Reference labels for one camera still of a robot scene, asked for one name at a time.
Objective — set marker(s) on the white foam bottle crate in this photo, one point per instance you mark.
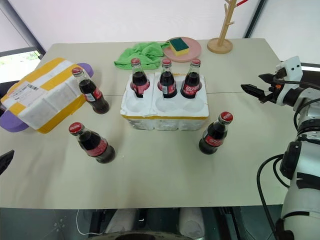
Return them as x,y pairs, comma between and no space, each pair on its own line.
175,125

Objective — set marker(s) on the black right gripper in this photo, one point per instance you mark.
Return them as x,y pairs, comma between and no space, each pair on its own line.
272,96

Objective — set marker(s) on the green cloth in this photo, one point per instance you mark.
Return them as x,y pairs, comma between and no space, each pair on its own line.
145,50

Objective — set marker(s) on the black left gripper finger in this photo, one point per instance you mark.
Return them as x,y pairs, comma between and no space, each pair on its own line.
5,160

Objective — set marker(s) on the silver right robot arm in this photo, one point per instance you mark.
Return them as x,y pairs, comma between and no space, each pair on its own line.
300,200

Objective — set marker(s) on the yellow green sponge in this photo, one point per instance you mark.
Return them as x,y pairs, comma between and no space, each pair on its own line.
178,45

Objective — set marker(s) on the yellow and white taped parcel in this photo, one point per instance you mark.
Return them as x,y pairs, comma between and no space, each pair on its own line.
50,100

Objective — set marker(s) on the red item on stand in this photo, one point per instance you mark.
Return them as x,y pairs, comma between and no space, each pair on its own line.
241,2

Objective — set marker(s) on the white rounded shell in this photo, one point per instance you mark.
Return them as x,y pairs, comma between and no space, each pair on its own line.
191,221

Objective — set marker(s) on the dark window frame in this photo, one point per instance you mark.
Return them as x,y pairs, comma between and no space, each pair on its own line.
30,37
255,18

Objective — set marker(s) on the glass cola bottle red cap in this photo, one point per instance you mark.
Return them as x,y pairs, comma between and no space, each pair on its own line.
167,82
95,146
213,140
139,80
92,95
191,85

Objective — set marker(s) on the wooden tree stand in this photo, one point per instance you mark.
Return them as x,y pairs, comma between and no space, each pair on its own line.
220,46

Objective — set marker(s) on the pink round plate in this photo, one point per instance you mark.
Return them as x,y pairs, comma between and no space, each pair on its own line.
192,48

